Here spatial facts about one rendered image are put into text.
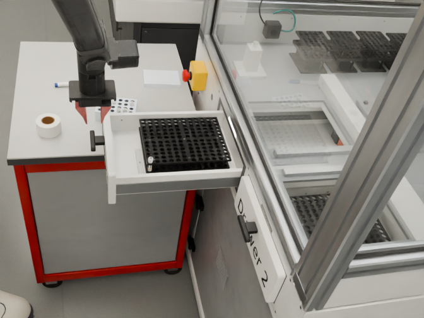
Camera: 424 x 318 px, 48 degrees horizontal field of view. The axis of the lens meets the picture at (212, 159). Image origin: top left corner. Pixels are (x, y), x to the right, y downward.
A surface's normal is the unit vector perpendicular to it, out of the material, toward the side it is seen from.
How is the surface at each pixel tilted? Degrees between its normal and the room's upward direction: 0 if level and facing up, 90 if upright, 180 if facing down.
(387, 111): 90
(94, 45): 115
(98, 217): 90
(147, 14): 90
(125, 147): 0
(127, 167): 0
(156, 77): 0
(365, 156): 90
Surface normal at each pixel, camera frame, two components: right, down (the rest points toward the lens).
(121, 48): 0.39, -0.16
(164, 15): 0.22, 0.69
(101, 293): 0.14, -0.72
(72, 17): 0.14, 0.99
